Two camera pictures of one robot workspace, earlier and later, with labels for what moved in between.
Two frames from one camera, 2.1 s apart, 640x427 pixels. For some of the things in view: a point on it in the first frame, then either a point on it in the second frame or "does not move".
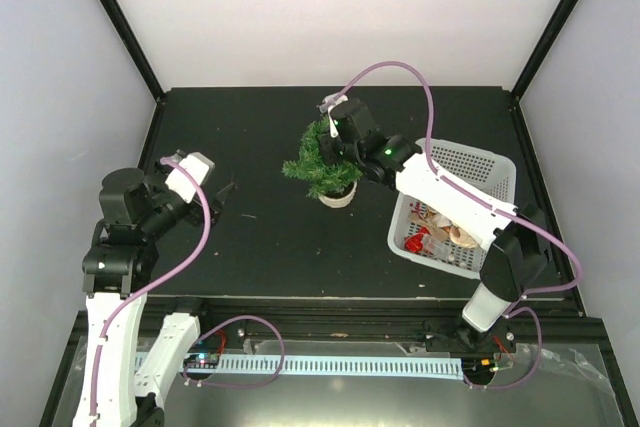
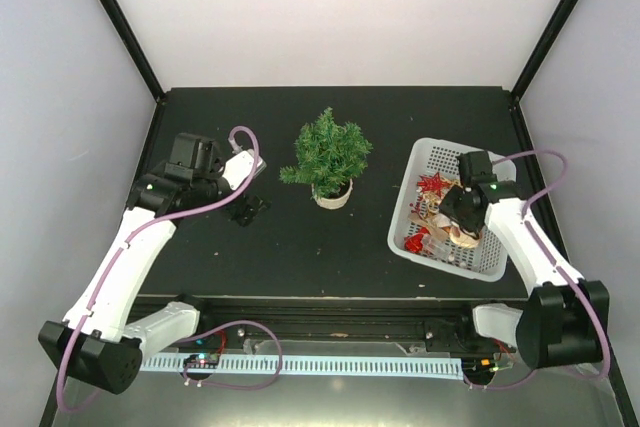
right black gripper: [328, 155] → [445, 206]
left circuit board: [201, 360] does not move
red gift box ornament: [413, 242] does not move
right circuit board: [479, 367] does not move
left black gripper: [216, 203] → [250, 210]
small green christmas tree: [321, 178] does not move
